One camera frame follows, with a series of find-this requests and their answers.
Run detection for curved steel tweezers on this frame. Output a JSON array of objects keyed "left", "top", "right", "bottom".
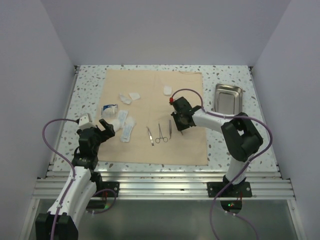
[{"left": 146, "top": 126, "right": 155, "bottom": 147}]

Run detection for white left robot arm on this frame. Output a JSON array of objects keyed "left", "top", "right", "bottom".
[{"left": 35, "top": 115, "right": 120, "bottom": 240}]

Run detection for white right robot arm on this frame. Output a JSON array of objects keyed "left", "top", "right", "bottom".
[{"left": 169, "top": 97, "right": 263, "bottom": 197}]

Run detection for white gauze pad front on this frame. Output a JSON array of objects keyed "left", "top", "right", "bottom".
[{"left": 111, "top": 118, "right": 124, "bottom": 132}]

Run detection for long white paper packet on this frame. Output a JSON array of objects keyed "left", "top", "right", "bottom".
[{"left": 120, "top": 124, "right": 133, "bottom": 143}]

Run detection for white printed paper packet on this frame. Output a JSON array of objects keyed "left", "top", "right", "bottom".
[{"left": 117, "top": 110, "right": 129, "bottom": 129}]

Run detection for beige cloth mat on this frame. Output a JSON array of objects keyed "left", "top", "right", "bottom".
[{"left": 98, "top": 69, "right": 208, "bottom": 166}]

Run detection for stainless steel tray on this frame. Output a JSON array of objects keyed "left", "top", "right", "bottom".
[{"left": 213, "top": 83, "right": 243, "bottom": 116}]

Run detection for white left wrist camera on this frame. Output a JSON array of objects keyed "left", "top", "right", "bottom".
[{"left": 78, "top": 113, "right": 94, "bottom": 130}]

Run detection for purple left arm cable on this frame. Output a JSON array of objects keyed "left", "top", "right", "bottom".
[{"left": 42, "top": 118, "right": 117, "bottom": 240}]

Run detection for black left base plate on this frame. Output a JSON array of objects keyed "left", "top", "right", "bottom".
[{"left": 93, "top": 181, "right": 120, "bottom": 198}]

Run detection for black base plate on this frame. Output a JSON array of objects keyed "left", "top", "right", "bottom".
[
  {"left": 206, "top": 181, "right": 253, "bottom": 198},
  {"left": 93, "top": 181, "right": 120, "bottom": 198}
]

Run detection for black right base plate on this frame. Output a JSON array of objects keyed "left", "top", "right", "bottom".
[{"left": 206, "top": 181, "right": 253, "bottom": 198}]

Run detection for aluminium rail frame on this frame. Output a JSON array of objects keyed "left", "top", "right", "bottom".
[{"left": 20, "top": 64, "right": 307, "bottom": 240}]

